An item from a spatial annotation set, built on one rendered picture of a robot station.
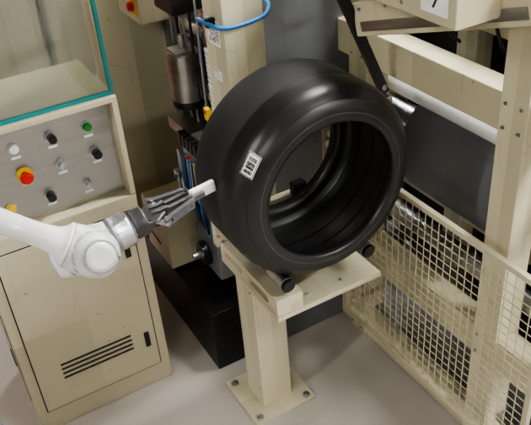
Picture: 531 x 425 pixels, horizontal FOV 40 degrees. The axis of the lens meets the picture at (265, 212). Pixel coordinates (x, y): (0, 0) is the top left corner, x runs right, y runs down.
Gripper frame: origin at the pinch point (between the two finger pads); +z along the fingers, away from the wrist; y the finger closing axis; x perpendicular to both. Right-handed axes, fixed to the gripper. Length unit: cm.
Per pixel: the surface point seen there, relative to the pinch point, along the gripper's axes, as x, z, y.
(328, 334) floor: 133, 49, 47
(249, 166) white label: -7.4, 10.2, -10.4
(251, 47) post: -17.2, 34.6, 27.2
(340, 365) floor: 132, 43, 29
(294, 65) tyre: -17.7, 36.5, 7.0
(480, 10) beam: -34, 62, -35
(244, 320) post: 87, 11, 36
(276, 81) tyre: -18.1, 28.4, 2.6
